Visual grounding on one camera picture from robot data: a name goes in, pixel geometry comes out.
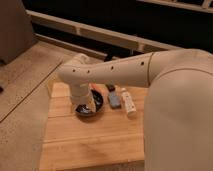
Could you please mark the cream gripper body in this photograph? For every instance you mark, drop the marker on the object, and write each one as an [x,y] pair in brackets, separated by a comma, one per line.
[82,99]

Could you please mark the wooden rail frame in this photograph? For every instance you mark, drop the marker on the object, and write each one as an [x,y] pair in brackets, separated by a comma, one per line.
[125,26]

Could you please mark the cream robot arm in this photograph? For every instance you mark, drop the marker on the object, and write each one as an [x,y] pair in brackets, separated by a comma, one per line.
[178,109]

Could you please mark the grey cabinet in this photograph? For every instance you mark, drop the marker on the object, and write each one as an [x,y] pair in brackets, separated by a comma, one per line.
[16,31]

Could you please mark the wooden table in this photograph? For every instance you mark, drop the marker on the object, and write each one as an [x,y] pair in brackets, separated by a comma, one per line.
[110,137]

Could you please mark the orange small object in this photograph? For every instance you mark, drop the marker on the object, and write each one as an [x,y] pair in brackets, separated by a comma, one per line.
[94,86]

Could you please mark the black bowl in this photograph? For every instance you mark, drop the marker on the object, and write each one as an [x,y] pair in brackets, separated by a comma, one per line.
[96,103]

